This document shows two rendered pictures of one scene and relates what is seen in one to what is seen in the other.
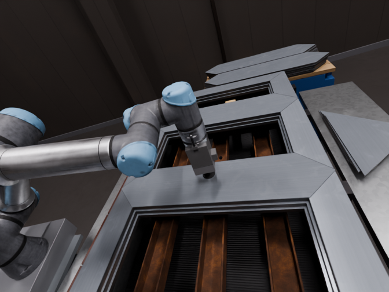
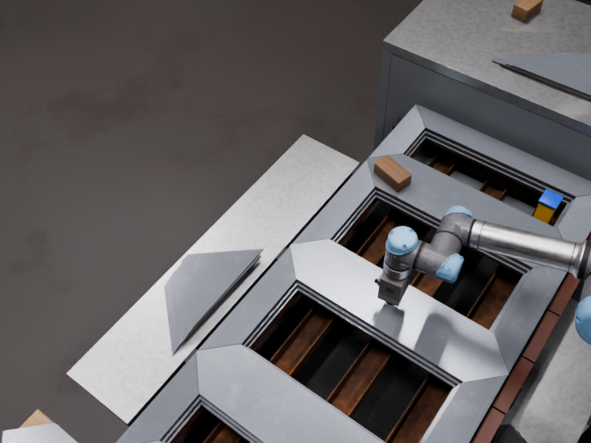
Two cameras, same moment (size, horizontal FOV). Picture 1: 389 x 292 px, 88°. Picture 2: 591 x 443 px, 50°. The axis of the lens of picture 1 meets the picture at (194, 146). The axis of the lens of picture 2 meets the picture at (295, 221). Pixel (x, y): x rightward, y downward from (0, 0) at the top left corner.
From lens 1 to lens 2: 1.81 m
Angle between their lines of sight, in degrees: 89
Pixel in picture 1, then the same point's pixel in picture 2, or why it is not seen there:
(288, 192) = (339, 250)
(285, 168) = (319, 269)
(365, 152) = (234, 263)
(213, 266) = (426, 289)
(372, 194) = (270, 245)
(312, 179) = (313, 248)
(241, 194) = (375, 272)
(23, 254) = not seen: outside the picture
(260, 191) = (357, 265)
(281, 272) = (374, 257)
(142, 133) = (448, 221)
